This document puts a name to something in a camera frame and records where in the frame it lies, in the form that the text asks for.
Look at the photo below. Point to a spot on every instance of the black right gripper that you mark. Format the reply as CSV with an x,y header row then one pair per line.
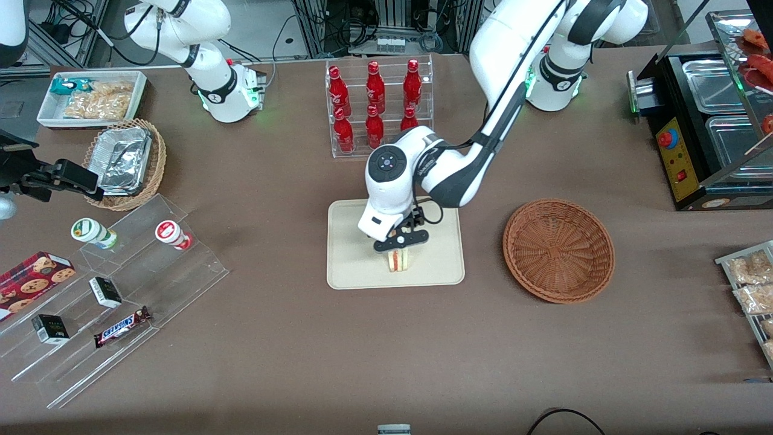
x,y
37,179

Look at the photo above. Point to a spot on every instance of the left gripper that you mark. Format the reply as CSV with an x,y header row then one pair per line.
x,y
416,219

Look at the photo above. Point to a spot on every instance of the triangular sandwich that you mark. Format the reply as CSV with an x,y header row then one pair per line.
x,y
397,261

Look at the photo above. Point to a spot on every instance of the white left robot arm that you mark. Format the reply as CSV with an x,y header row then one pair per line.
x,y
501,54

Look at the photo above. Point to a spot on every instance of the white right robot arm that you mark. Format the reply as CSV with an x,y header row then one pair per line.
x,y
224,90

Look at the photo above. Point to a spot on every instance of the beige rectangular tray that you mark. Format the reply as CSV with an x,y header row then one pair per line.
x,y
435,260

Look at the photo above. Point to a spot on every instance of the light tan wicker basket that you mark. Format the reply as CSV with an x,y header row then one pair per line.
x,y
158,157

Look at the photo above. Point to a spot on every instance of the round brown wicker basket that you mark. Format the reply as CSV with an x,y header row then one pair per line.
x,y
558,251

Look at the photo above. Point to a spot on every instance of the metal tray of snacks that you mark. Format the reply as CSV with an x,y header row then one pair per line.
x,y
724,261

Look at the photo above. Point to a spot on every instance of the stacked aluminium foil trays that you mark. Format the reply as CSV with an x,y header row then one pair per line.
x,y
124,160

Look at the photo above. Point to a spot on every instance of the green capped yoghurt cup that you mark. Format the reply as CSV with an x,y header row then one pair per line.
x,y
87,231

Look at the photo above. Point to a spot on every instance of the white rectangular snack bin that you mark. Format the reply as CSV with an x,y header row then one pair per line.
x,y
48,115

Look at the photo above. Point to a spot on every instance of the clear bag of crackers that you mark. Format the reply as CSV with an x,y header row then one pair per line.
x,y
102,99

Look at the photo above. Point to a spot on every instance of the teal snack packet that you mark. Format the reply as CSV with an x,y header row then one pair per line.
x,y
66,86

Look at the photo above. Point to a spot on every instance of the clear acrylic bottle rack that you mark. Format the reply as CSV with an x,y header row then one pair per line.
x,y
356,151

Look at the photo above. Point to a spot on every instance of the red cola bottle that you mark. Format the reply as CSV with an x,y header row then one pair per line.
x,y
343,133
338,90
412,84
409,119
375,87
374,127

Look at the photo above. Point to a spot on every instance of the red capped yoghurt cup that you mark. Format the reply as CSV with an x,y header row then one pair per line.
x,y
169,232

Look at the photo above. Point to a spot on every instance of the red cookie box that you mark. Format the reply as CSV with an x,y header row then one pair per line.
x,y
30,281

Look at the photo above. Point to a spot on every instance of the small black white carton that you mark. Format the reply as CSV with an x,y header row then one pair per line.
x,y
51,329
106,292

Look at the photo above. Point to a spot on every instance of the clear acrylic stepped shelf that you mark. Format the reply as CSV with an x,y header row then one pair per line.
x,y
181,284

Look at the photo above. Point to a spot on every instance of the Snickers chocolate bar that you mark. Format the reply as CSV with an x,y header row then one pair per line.
x,y
121,327

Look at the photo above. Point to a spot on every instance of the white terminal block strip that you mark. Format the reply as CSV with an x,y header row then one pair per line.
x,y
391,44

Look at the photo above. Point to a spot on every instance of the black hot food warmer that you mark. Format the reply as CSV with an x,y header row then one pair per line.
x,y
679,163

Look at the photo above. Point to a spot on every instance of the steel warmer pan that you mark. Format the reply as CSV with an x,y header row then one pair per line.
x,y
734,145
712,84

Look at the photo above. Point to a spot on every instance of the clear bag of fried snacks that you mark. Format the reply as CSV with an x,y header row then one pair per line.
x,y
755,299
749,269

